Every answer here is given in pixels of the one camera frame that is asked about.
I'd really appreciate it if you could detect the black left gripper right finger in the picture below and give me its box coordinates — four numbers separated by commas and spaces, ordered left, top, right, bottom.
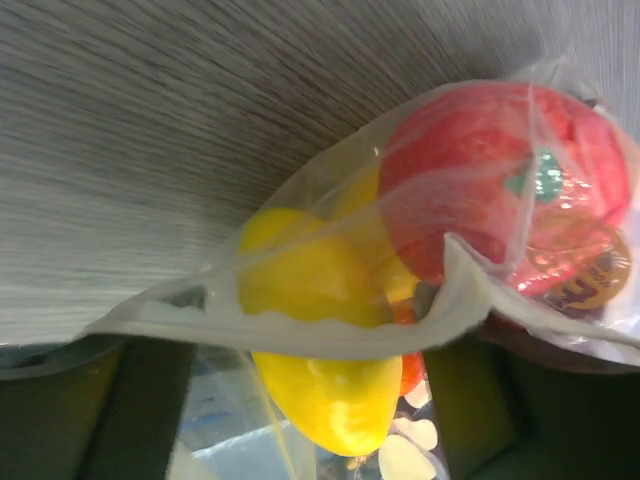
424, 332, 639, 479

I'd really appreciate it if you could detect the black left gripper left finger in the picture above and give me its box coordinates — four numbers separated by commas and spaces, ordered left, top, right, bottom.
1, 335, 195, 479

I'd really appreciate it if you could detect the clear zip top bag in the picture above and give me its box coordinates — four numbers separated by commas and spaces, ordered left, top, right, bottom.
86, 60, 639, 479

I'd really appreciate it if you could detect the yellow fake mango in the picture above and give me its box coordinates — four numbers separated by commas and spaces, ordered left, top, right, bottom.
238, 207, 402, 456

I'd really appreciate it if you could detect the red fake tomato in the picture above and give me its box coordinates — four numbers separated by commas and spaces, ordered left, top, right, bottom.
378, 81, 631, 296

